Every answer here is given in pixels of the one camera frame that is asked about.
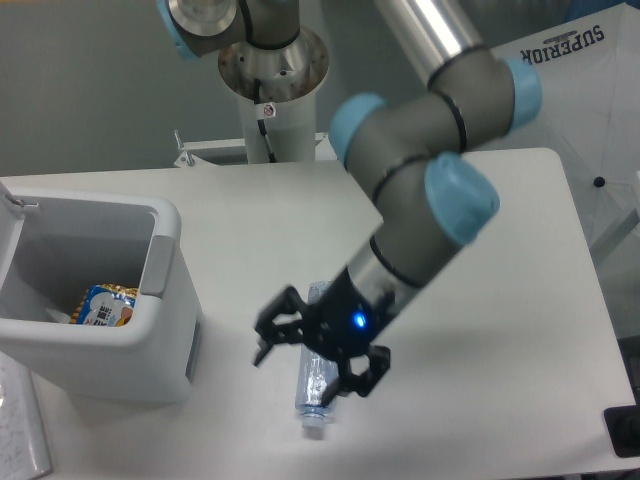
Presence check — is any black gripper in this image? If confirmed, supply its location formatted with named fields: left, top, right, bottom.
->
left=253, top=269, right=395, bottom=403

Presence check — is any blue snack wrapper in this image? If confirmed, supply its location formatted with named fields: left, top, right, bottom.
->
left=69, top=283, right=138, bottom=327

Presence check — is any black device at edge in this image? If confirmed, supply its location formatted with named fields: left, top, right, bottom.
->
left=604, top=405, right=639, bottom=458

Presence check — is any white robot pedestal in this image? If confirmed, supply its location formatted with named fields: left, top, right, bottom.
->
left=218, top=27, right=329, bottom=164

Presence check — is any clear plastic bottle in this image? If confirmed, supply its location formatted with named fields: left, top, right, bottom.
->
left=292, top=280, right=341, bottom=440

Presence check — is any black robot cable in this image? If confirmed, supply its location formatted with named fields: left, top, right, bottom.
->
left=251, top=78, right=278, bottom=164

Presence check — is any white SUPERIOR umbrella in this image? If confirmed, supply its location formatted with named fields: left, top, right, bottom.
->
left=489, top=1, right=639, bottom=244

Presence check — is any white trash can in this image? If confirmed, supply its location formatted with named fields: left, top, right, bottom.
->
left=1, top=188, right=201, bottom=403

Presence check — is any white table clamp bracket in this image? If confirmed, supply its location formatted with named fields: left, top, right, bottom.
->
left=173, top=129, right=247, bottom=168

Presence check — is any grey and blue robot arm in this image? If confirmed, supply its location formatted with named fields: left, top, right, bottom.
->
left=157, top=1, right=542, bottom=404

